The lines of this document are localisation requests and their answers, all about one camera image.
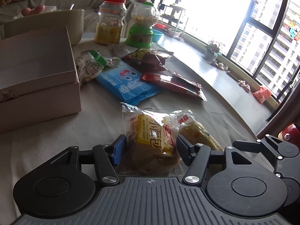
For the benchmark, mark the blue plastic bowl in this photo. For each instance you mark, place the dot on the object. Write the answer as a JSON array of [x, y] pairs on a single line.
[[157, 35]]

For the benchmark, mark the small red sachet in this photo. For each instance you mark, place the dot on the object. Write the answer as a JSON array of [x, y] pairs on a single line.
[[194, 83]]

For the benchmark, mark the potted flower plant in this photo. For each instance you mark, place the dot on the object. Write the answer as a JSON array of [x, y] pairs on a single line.
[[213, 50]]

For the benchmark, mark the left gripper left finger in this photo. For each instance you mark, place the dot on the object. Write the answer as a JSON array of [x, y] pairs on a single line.
[[69, 181]]

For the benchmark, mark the green candy dispenser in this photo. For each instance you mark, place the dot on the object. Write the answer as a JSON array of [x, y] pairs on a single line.
[[144, 17]]

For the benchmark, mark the red orange bag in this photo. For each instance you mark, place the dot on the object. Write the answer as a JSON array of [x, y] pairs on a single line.
[[262, 94]]

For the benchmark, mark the pink eggs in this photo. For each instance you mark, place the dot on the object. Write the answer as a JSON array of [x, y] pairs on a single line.
[[37, 10]]

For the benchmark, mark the yellow corn snack packet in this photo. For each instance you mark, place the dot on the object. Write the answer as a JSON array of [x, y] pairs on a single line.
[[195, 132]]

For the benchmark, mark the pink cardboard box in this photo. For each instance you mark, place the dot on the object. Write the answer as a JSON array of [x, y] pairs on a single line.
[[39, 81]]

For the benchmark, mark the metal plant shelf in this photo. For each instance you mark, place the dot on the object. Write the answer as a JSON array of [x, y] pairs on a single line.
[[172, 20]]

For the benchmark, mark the yellow bread packet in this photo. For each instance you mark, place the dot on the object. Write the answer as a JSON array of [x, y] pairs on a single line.
[[151, 140]]

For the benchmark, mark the blue snack bag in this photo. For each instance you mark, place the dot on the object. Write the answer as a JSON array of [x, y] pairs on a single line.
[[124, 82]]

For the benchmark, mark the dark red snack bag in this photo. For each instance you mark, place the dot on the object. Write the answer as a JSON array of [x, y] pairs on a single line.
[[148, 60]]

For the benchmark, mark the grey covered sofa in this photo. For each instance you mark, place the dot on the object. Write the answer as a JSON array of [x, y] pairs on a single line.
[[90, 7]]

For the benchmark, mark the long red wafer packet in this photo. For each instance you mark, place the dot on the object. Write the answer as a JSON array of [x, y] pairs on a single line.
[[174, 84]]

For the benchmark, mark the clear date snack packet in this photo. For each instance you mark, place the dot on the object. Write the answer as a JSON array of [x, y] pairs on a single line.
[[118, 50]]

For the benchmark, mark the red lid plastic jar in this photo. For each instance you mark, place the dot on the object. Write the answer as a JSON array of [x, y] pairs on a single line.
[[110, 22]]

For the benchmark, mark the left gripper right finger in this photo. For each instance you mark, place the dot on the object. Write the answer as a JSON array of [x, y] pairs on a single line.
[[232, 181]]

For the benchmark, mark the green white snack bag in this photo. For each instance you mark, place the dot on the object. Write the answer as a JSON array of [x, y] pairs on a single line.
[[89, 65]]

